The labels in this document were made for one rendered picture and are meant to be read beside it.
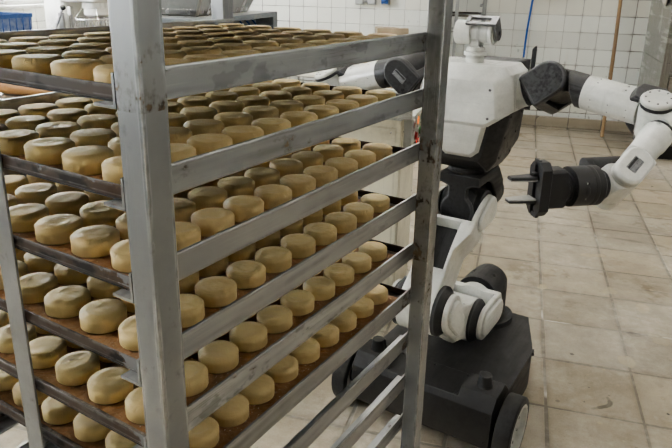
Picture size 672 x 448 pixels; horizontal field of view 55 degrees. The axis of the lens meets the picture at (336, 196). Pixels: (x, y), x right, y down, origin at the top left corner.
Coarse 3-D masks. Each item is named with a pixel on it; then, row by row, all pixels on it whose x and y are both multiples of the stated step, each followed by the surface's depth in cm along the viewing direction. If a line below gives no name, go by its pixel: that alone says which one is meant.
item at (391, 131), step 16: (368, 128) 239; (384, 128) 238; (400, 128) 236; (400, 144) 238; (400, 176) 244; (384, 192) 245; (400, 192) 248; (400, 224) 257; (384, 240) 251; (400, 240) 261; (400, 272) 270
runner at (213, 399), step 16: (400, 256) 110; (384, 272) 105; (352, 288) 97; (368, 288) 101; (336, 304) 93; (352, 304) 98; (320, 320) 90; (288, 336) 84; (304, 336) 87; (272, 352) 81; (288, 352) 84; (240, 368) 76; (256, 368) 79; (224, 384) 74; (240, 384) 76; (208, 400) 72; (224, 400) 74; (192, 416) 70; (208, 416) 72
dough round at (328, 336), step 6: (330, 324) 104; (324, 330) 103; (330, 330) 103; (336, 330) 103; (312, 336) 101; (318, 336) 101; (324, 336) 101; (330, 336) 101; (336, 336) 102; (324, 342) 101; (330, 342) 101; (336, 342) 102
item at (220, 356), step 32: (352, 256) 108; (384, 256) 112; (320, 288) 97; (0, 320) 86; (256, 320) 91; (288, 320) 88; (0, 352) 82; (32, 352) 79; (64, 352) 81; (224, 352) 80; (256, 352) 84; (64, 384) 76; (96, 384) 73; (128, 384) 74; (192, 384) 74; (128, 416) 70
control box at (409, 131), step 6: (420, 108) 258; (414, 114) 246; (420, 114) 256; (408, 120) 239; (414, 120) 242; (420, 120) 257; (408, 126) 240; (408, 132) 241; (414, 132) 246; (408, 138) 241; (414, 138) 246; (408, 144) 242
